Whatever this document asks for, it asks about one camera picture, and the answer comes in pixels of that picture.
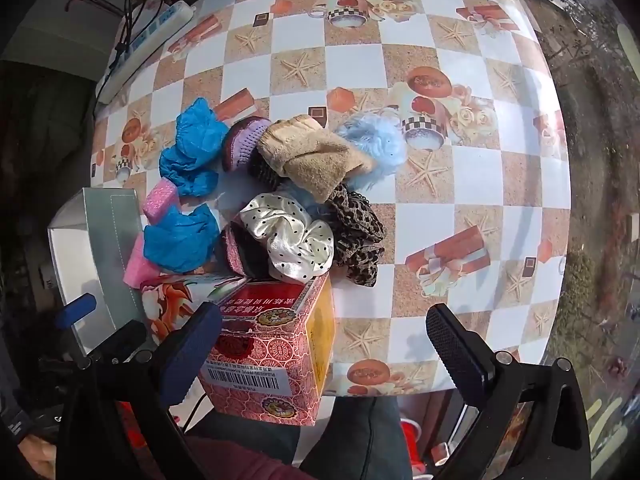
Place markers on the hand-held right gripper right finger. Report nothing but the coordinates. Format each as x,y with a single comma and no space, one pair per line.
455,352

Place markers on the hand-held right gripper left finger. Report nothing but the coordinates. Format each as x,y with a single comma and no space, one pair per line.
192,355

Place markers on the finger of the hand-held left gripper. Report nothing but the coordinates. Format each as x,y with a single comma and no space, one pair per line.
75,310
120,338

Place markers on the white cardboard box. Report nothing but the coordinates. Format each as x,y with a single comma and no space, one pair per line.
95,260

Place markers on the pink cloth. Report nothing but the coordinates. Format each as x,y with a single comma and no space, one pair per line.
136,265

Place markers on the blue nonwoven shoe cover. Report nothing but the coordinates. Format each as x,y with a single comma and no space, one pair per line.
195,145
180,240

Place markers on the leopard print scrunchie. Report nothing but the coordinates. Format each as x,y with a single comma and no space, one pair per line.
355,235

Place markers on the light blue fluffy scrunchie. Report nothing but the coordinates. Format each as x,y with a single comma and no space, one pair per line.
375,142

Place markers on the person's left hand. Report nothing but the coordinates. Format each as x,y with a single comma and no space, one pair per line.
35,456

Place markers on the red white snack packet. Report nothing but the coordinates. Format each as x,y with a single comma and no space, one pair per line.
170,295

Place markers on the red patterned carton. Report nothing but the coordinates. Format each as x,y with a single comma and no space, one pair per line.
270,355

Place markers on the red plastic cup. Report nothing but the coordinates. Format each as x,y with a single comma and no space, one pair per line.
415,440

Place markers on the person's maroon jacket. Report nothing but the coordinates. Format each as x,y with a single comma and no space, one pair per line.
240,460

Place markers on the pink foam sponge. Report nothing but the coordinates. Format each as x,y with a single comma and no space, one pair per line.
159,202

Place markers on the person's dark trousers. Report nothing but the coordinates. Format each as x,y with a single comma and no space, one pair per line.
350,440

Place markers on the white polka dot satin scrunchie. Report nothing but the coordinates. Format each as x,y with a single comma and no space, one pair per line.
290,240

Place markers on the checkered printed tablecloth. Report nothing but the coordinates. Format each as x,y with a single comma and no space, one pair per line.
450,170

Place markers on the black mesh scrunchie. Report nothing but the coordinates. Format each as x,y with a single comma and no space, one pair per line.
265,172

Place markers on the purple knitted scrunchie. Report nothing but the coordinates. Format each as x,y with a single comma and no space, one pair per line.
242,140

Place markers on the white power strip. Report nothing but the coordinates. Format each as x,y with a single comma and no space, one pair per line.
150,35

